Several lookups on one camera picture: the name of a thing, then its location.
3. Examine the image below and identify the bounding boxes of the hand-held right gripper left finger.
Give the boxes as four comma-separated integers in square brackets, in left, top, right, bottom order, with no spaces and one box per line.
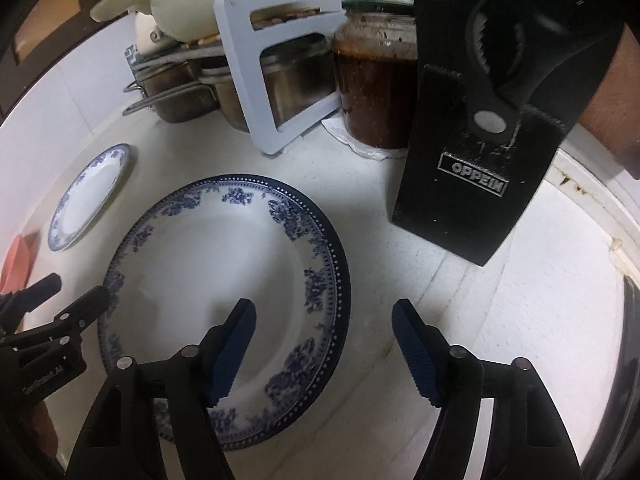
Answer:
[65,298,257,480]

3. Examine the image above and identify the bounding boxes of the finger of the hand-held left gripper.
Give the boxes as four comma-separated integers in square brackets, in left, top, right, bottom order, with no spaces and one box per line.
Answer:
[10,285,111,356]
[0,273,62,328]

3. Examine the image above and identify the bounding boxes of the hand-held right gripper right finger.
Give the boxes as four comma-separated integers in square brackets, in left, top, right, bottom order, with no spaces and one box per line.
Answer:
[391,299,583,480]

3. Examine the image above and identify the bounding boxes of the large orange bowl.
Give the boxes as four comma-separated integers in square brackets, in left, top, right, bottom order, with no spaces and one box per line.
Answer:
[0,235,38,293]

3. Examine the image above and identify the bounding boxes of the large blue floral plate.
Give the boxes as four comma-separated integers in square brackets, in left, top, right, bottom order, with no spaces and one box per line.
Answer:
[97,174,352,453]

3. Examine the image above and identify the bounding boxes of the person's left hand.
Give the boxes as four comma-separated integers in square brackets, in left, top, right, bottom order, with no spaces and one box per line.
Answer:
[10,399,60,467]

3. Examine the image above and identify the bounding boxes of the small blue floral plate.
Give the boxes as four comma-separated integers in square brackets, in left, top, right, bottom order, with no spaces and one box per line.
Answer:
[48,143,132,252]

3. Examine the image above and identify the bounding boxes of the black knife block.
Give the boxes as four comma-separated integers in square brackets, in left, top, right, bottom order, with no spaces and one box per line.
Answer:
[391,62,563,267]

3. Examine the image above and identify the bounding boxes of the glass jar of brown sauce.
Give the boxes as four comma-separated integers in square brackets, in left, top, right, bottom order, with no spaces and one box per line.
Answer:
[332,0,418,151]

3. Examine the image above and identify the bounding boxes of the white dish rack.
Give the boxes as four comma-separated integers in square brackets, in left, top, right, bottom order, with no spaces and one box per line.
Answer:
[122,0,351,156]

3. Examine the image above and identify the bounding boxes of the cream ladle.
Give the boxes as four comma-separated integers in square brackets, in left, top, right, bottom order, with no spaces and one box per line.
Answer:
[90,0,152,23]

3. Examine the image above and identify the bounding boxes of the long handled steel pot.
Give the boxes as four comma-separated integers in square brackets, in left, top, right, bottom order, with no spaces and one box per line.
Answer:
[122,57,221,123]

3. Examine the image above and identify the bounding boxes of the black handled scissors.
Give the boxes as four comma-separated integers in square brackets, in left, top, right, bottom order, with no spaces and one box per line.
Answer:
[410,0,626,136]

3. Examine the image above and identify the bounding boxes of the brown wall cabinet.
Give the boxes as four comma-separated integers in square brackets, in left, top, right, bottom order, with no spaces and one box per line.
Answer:
[0,0,121,116]

